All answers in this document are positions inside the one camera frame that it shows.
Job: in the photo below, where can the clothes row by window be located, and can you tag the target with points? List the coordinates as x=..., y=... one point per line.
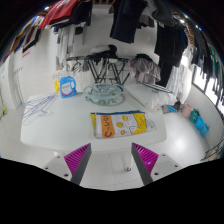
x=208, y=66

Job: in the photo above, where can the row of colourful hanging clothes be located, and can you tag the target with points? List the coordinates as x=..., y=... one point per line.
x=28, y=36

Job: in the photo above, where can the hanging dark trousers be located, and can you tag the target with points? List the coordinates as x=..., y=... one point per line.
x=126, y=20

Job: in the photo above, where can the thin round hoop hanger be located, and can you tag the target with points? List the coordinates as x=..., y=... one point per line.
x=151, y=86

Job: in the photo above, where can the yellow detergent pack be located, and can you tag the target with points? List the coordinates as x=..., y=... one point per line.
x=57, y=87

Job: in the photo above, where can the dark plastic hangers on rack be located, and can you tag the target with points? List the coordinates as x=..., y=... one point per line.
x=75, y=67

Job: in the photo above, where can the teal bucket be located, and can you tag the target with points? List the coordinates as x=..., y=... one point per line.
x=194, y=116

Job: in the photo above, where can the pink bucket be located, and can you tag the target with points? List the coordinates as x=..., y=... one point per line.
x=187, y=110

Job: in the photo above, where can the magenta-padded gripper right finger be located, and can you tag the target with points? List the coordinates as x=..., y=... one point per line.
x=145, y=160

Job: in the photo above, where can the hanging red garment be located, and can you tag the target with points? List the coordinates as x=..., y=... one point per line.
x=60, y=11

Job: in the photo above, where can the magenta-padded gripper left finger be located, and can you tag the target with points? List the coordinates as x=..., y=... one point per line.
x=78, y=160

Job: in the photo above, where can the hanging white clothes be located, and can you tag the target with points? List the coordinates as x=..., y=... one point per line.
x=65, y=43

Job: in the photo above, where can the white yellow orange patterned towel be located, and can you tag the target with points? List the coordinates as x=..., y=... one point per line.
x=123, y=125

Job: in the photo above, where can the blue detergent bottle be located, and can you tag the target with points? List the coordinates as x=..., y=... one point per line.
x=68, y=87

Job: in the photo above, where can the white pillow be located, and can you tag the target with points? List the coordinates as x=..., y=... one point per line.
x=150, y=97

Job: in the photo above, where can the black and white clothes pile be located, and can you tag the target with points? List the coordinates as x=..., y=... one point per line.
x=105, y=50

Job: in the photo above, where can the hanging black clothes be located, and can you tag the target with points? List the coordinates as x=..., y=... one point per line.
x=170, y=43

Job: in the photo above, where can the round pale green peg hanger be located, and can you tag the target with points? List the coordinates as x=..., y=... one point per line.
x=103, y=90

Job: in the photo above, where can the black folding drying rack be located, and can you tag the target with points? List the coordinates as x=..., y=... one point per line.
x=100, y=68

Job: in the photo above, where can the grey garment on rack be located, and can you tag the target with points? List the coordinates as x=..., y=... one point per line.
x=145, y=70

